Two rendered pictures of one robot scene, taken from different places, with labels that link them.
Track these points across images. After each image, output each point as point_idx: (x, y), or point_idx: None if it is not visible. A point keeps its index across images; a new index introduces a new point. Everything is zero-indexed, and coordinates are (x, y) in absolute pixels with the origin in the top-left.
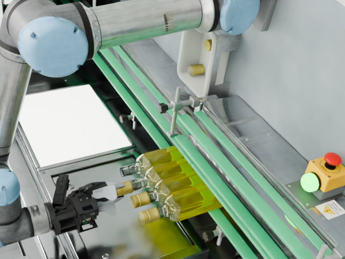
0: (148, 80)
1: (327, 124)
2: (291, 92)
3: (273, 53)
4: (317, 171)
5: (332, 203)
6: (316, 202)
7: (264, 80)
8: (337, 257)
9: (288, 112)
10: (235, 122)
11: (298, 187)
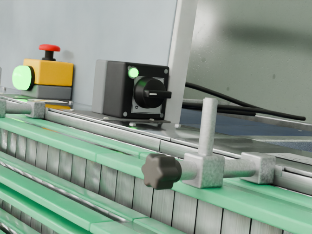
0: None
1: (51, 32)
2: (22, 28)
3: (7, 2)
4: (30, 62)
5: (53, 100)
6: (30, 98)
7: (2, 41)
8: (28, 106)
9: (22, 55)
10: None
11: (13, 94)
